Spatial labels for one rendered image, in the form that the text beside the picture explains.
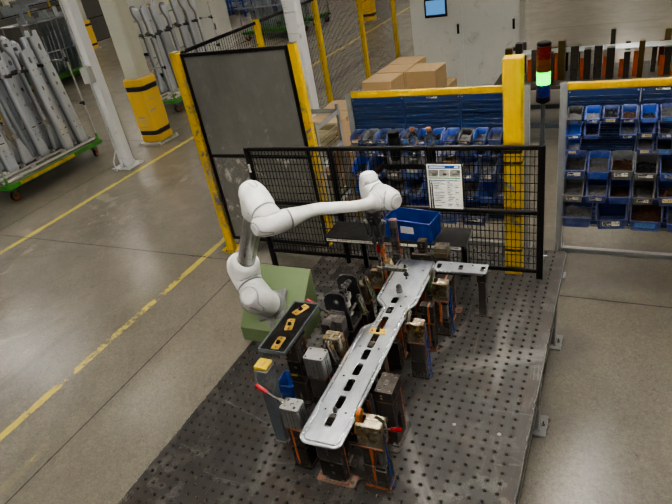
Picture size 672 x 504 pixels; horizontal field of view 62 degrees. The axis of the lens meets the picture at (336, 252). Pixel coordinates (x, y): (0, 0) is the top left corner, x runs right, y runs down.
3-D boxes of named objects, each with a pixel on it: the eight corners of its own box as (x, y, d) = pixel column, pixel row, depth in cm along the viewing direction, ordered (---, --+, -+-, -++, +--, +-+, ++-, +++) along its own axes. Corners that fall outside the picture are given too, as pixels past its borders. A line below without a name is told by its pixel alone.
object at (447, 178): (465, 210, 335) (462, 162, 320) (428, 209, 345) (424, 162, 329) (466, 209, 337) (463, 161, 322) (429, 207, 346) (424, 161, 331)
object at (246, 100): (346, 256, 538) (307, 38, 439) (340, 264, 528) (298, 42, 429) (231, 245, 597) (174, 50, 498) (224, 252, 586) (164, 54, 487)
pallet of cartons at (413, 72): (431, 166, 692) (424, 80, 640) (372, 163, 730) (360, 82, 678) (460, 131, 779) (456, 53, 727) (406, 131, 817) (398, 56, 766)
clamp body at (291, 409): (313, 473, 246) (297, 414, 228) (291, 467, 250) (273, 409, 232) (322, 456, 253) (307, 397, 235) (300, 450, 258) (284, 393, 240)
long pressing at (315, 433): (345, 453, 216) (345, 450, 215) (294, 441, 226) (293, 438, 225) (437, 262, 321) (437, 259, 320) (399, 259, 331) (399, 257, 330)
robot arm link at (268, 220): (294, 218, 263) (280, 197, 269) (259, 230, 255) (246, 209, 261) (292, 235, 273) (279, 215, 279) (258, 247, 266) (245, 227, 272)
